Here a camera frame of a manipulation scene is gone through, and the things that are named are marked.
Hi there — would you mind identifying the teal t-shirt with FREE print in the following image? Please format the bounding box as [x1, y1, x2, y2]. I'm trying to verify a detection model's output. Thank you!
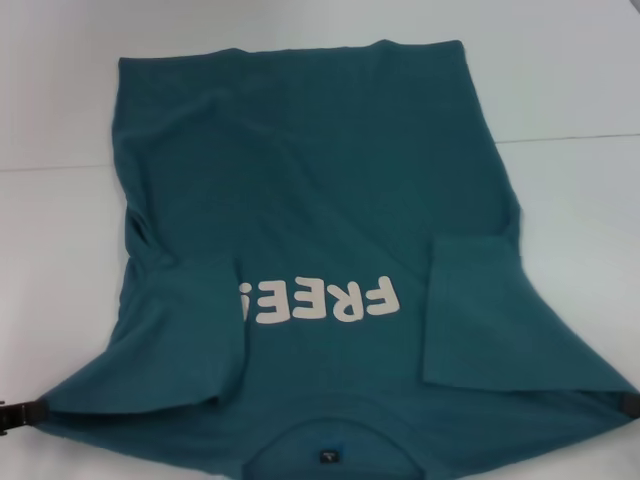
[37, 38, 640, 480]

